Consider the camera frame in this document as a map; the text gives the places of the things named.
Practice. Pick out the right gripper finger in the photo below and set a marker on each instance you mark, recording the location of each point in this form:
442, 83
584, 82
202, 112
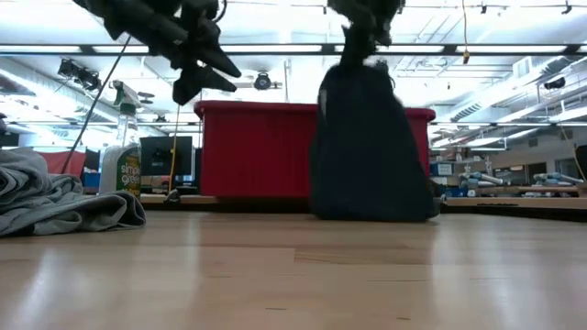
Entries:
368, 46
352, 46

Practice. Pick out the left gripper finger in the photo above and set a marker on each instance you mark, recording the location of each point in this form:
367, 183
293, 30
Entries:
197, 82
215, 59

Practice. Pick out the red plastic bin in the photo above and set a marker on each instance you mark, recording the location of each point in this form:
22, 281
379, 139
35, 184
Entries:
257, 156

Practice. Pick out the dark navy garment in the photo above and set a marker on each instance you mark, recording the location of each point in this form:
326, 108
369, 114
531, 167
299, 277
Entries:
367, 160

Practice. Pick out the grey garment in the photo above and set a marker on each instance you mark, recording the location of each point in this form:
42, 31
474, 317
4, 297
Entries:
59, 206

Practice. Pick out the light blue robot arm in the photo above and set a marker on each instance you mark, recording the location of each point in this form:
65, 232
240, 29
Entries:
481, 178
555, 178

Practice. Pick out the black overhead crossbar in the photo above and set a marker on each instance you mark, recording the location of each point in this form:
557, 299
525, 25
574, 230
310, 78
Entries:
449, 49

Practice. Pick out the black computer monitor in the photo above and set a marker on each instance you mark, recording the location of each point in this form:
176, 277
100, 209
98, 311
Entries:
160, 156

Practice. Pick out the spray cleaner bottle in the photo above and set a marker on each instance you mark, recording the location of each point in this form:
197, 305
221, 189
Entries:
126, 169

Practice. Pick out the beige desk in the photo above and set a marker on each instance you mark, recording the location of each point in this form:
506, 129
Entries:
192, 199

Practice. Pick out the small round blue object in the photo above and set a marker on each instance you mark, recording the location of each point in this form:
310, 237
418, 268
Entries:
173, 197

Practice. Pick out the small blue bin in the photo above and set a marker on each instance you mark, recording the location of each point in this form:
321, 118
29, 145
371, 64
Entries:
91, 179

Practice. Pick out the blue bin with white label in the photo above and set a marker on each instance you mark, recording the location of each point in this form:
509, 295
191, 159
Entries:
444, 169

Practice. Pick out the red cloth screen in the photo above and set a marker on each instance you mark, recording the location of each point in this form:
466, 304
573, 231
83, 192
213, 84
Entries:
64, 161

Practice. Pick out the low blue bin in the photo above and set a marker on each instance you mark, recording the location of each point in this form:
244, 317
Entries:
454, 192

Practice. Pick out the black ceiling fixture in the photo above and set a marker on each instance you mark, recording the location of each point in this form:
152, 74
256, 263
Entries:
555, 84

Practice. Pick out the round black ceiling camera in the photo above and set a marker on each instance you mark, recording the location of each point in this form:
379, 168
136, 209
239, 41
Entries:
262, 82

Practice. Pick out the black ceiling camera cluster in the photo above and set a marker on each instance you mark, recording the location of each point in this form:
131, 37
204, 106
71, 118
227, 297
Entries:
82, 75

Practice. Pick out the black metal table frame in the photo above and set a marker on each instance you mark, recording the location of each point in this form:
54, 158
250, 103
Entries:
257, 207

